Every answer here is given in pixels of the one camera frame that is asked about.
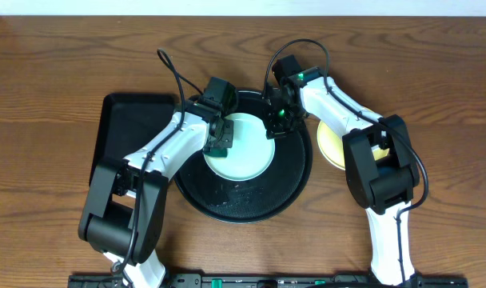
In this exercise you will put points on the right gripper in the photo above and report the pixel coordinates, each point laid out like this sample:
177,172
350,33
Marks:
272,130

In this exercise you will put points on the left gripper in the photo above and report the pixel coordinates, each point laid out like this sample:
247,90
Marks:
229,126

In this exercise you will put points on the light blue plate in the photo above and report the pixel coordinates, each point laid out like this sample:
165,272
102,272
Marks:
251,153

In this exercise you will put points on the yellow plate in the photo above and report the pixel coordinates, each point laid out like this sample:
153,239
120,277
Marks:
331,146

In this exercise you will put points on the green sponge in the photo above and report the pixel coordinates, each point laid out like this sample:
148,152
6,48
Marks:
215,152

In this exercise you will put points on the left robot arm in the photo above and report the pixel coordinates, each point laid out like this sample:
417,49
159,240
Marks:
124,210

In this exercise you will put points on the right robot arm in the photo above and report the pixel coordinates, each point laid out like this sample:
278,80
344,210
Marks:
381,167

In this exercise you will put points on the round black tray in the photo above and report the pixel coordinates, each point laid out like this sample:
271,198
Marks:
261,197

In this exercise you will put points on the rectangular black tray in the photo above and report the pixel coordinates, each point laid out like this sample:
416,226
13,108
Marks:
128,121

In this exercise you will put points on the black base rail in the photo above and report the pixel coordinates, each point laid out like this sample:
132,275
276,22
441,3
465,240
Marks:
224,281

